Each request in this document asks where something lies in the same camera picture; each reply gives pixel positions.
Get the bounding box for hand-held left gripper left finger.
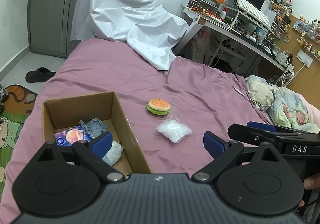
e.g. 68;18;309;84
35;131;125;184

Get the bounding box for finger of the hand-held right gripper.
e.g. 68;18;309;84
246;121;278;133
227;124;283;145

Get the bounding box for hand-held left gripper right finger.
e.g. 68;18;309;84
191;131;288;184

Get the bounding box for white cloth bundle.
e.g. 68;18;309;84
101;140;124;166

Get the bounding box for blue-grey plush toy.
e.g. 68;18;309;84
79;118;109;139

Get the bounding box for purple tissue pack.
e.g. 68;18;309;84
54;125;92;147

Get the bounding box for clear plastic bag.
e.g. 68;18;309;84
156;113;193;144

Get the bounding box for brown cardboard box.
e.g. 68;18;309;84
41;91;153;174

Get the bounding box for hamburger plush toy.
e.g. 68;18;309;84
146;98;171;116

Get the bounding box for person's right hand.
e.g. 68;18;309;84
303;173;320;191

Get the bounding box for crumpled printed quilt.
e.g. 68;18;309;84
244;75;320;134

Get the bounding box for pink bed sheet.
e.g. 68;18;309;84
0;39;274;224

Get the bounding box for cartoon floor mat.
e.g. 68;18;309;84
0;84;38;189

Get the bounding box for black slippers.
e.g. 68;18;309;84
25;67;57;83

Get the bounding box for beige paper bag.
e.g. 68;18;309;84
191;31;210;63

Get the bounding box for clear drawer tower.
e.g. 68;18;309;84
269;5;292;47

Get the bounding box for row of small figurines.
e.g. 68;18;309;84
292;15;320;59

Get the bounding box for clear desk shelf stand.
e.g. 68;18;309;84
225;5;268;39

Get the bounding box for white desk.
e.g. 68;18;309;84
182;5;295;74

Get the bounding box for white keyboard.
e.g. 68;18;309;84
234;0;272;30

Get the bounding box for white dust cover sheet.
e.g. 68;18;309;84
70;0;188;75

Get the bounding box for grey door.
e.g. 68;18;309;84
27;0;110;59

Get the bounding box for white charging cable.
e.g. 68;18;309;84
234;87;275;110

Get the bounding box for bundle of white cables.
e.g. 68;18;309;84
275;50;296;87

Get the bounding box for white wall socket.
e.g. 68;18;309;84
296;51;313;68

